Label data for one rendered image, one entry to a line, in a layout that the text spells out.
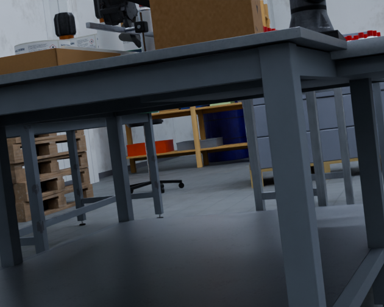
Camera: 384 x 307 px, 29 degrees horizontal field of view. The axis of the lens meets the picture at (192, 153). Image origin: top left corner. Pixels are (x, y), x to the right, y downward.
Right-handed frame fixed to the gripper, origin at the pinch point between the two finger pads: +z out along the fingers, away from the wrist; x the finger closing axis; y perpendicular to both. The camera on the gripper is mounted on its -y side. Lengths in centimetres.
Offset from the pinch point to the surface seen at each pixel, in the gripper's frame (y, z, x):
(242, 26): -43, -15, 35
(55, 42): 44, 5, -25
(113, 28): -4.0, -14.4, 21.1
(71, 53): -12, -25, 59
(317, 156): -16, 121, -109
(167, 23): -26.0, -19.4, 36.3
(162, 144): 336, 433, -642
